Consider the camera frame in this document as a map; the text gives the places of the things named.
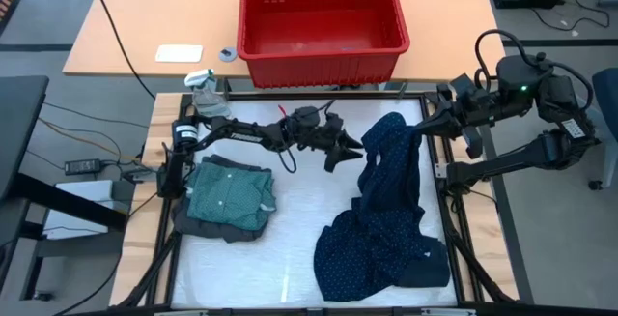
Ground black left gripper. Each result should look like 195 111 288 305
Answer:
288 105 365 174

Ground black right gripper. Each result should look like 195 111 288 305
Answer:
416 90 519 161

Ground navy dotted garment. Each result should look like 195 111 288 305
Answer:
313 111 448 303

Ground green patterned shirt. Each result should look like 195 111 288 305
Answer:
185 160 279 233

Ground dark grey shorts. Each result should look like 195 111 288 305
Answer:
172 154 274 244

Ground red plastic bin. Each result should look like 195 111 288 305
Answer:
236 0 411 89

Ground light wooden desk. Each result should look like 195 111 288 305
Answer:
62 0 514 84

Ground clear spray bottle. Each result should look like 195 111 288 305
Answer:
183 68 233 120

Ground black power adapter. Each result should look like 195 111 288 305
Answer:
64 158 105 178

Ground white box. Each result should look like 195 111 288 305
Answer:
45 180 136 244

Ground black side desk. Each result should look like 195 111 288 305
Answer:
0 73 130 310

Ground black table frame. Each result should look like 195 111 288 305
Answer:
115 91 520 316

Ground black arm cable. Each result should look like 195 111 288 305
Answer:
277 98 337 175
474 29 532 95

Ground thin black floor cable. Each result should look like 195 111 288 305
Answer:
530 0 610 33

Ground long black cable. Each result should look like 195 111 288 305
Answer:
86 0 156 100

